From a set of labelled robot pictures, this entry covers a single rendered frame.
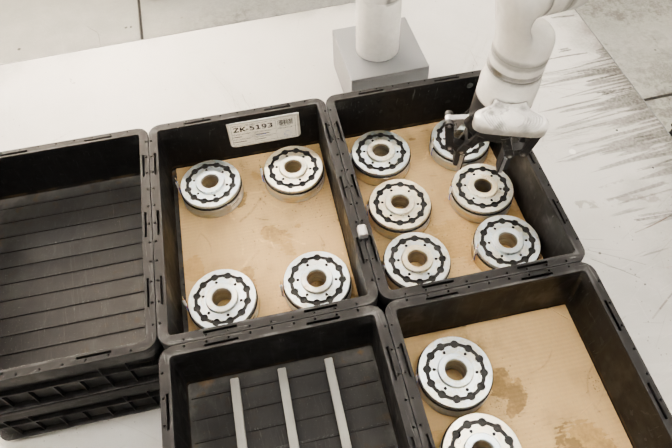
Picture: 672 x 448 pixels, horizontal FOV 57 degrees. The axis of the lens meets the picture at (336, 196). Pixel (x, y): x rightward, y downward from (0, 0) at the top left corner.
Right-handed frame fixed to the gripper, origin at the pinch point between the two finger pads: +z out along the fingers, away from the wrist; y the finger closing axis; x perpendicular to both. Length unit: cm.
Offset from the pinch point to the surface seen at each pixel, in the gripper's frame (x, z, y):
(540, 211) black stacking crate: 3.0, 7.4, -10.9
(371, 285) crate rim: 19.8, 4.7, 14.9
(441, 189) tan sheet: -4.6, 14.4, 3.2
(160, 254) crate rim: 16.9, 6.7, 45.2
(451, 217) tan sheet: 1.1, 14.2, 1.7
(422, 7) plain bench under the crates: -71, 29, 5
